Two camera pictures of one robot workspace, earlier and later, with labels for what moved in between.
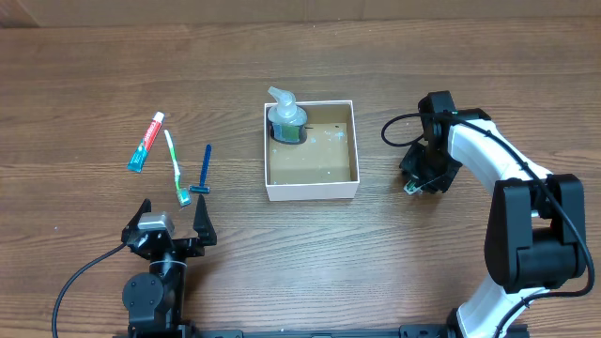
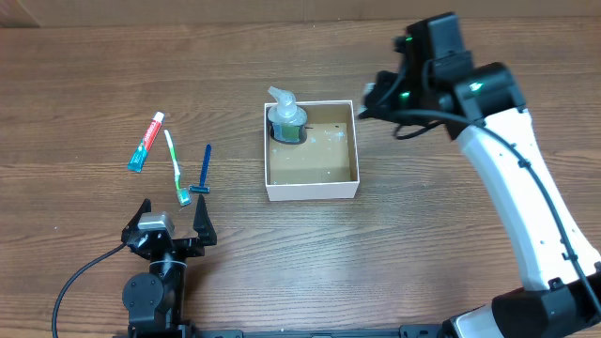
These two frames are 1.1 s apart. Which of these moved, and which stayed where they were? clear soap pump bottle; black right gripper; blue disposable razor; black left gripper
Moved: black right gripper
Stayed: blue disposable razor; black left gripper; clear soap pump bottle
